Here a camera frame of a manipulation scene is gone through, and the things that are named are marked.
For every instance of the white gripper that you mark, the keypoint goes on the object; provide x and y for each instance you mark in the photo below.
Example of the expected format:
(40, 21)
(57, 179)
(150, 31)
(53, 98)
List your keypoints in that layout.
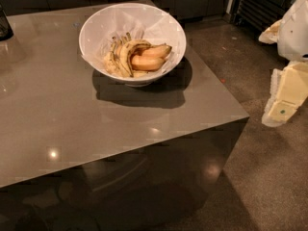
(295, 33)

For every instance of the spotted yellow banana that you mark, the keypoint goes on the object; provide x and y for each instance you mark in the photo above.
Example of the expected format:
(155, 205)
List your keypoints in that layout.
(127, 51)

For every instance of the upper orange-yellow banana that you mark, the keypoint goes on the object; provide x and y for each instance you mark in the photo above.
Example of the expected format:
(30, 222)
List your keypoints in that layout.
(159, 51)

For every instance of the white ceramic bowl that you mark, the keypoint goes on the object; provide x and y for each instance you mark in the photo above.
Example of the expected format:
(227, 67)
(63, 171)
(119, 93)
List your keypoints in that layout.
(142, 22)

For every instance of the white paper liner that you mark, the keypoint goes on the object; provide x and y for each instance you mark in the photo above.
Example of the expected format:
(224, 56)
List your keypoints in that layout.
(132, 43)

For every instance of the small bananas bunch left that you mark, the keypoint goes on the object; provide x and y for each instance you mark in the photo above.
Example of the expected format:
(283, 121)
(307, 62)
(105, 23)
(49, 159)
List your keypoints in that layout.
(112, 63)

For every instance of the dark object at table edge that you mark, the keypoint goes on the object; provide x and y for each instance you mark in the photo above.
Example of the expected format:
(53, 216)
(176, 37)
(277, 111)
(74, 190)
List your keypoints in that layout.
(6, 31)

